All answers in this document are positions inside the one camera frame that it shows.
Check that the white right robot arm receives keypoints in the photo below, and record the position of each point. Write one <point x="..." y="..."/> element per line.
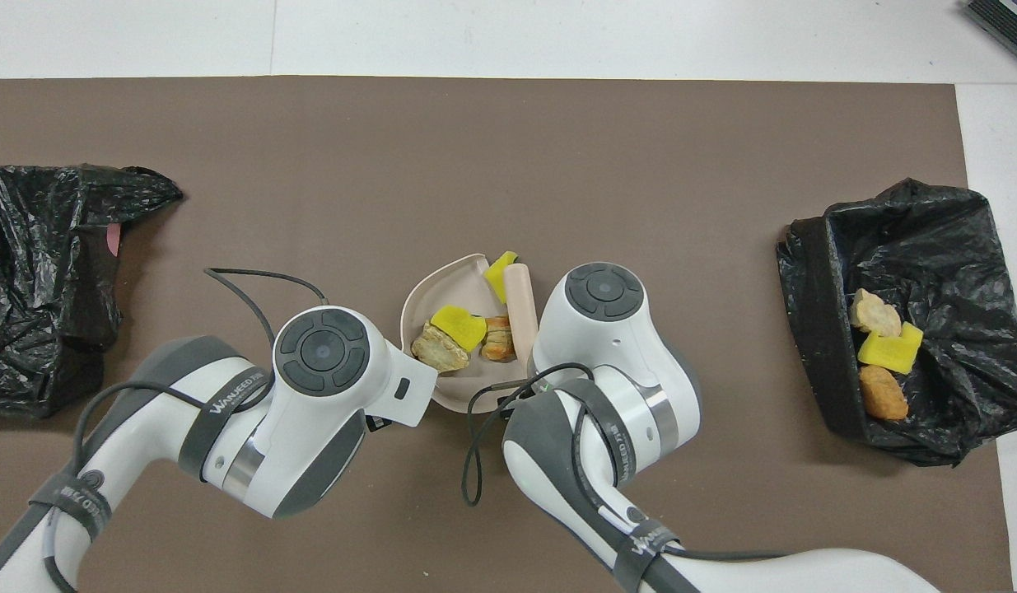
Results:
<point x="615" y="346"/>

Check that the black bag lined bin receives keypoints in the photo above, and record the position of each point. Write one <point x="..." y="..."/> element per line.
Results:
<point x="944" y="247"/>

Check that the pale bread chunk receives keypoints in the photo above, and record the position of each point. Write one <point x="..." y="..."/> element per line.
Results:
<point x="440" y="354"/>

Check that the yellow sponge wedge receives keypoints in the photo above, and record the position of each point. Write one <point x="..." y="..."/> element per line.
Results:
<point x="500" y="276"/>

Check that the brown table mat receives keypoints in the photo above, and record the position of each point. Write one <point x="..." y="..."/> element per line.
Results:
<point x="475" y="165"/>

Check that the striped croissant piece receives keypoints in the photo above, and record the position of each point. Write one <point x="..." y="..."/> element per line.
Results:
<point x="874" y="314"/>
<point x="498" y="340"/>

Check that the beige hand brush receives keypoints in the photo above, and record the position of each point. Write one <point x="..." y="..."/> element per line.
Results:
<point x="521" y="313"/>

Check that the black bag bin, pink spot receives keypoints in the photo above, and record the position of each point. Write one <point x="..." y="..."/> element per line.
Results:
<point x="47" y="288"/>

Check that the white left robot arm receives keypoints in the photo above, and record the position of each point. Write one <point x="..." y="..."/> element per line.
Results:
<point x="310" y="412"/>

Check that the brown waffle bread roll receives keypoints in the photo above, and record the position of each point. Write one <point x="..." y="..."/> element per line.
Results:
<point x="884" y="394"/>

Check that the beige plastic dustpan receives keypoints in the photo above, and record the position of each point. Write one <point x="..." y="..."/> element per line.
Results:
<point x="463" y="387"/>

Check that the yellow sponge chunk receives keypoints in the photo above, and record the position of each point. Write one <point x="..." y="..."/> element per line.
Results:
<point x="890" y="350"/>
<point x="459" y="328"/>

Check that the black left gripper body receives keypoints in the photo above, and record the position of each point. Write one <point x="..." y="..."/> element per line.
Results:
<point x="378" y="423"/>

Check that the black ribbed device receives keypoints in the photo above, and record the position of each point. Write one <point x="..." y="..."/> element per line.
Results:
<point x="1006" y="25"/>

